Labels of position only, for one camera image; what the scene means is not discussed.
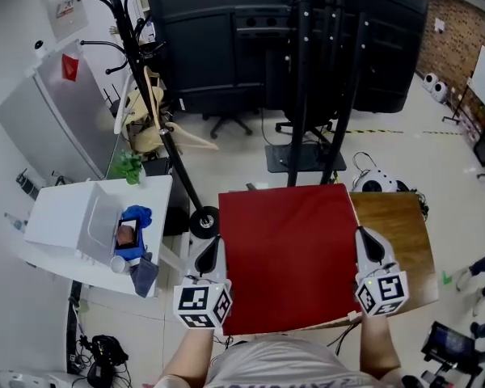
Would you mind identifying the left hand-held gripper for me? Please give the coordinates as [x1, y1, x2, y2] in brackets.
[171, 234, 234, 331]

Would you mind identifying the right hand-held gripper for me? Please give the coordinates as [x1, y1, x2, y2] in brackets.
[352, 226, 410, 318]

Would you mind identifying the red cloth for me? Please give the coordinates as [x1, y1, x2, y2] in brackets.
[217, 183, 364, 337]

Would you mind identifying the person's left forearm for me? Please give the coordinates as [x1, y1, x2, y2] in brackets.
[156, 326, 216, 388]

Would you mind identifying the person's right forearm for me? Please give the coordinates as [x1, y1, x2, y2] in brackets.
[358, 312, 404, 384]

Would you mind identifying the wooden table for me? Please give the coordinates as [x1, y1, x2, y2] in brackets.
[302, 191, 441, 331]

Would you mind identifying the grey cloth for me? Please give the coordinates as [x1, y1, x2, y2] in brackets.
[128, 251, 160, 299]

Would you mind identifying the white side table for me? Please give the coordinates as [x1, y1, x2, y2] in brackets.
[23, 175, 175, 299]

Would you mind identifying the blue cloth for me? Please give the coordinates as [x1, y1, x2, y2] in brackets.
[113, 204, 154, 263]

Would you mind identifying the white cup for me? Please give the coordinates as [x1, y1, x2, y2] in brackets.
[109, 255, 131, 276]

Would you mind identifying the black coat rack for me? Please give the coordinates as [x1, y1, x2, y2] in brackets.
[70, 0, 221, 241]

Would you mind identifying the black monitor on stand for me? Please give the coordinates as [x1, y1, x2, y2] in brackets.
[421, 320, 483, 377]

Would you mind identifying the person's light grey shirt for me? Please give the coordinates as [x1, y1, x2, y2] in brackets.
[143, 335, 394, 388]

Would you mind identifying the green potted plant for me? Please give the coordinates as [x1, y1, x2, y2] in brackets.
[109, 149, 146, 186]

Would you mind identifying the wooden clothes hanger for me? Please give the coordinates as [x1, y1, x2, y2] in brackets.
[142, 65, 220, 154]

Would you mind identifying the black swivel chair base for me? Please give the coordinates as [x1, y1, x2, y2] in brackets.
[200, 112, 255, 141]

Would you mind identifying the black equipment bundle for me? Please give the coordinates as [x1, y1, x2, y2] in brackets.
[75, 333, 131, 388]

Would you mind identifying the white open box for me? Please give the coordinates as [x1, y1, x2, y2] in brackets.
[23, 181, 125, 265]

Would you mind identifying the black metal stand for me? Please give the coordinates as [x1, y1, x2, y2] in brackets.
[264, 0, 369, 188]

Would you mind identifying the clear plastic bottle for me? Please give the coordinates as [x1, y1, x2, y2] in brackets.
[2, 211, 28, 233]

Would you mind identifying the black handheld radio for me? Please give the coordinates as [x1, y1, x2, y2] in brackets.
[15, 167, 40, 200]

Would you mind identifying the large white round device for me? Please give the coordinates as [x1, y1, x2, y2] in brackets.
[0, 369, 78, 388]

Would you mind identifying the grey refrigerator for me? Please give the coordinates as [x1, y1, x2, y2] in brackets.
[0, 38, 125, 182]

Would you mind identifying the large black cabinet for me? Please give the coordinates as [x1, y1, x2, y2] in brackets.
[144, 0, 431, 116]

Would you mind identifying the red paper ornament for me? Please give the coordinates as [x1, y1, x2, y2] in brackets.
[60, 53, 81, 82]

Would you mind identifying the grey electrical panel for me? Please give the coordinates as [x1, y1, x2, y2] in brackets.
[40, 0, 91, 43]

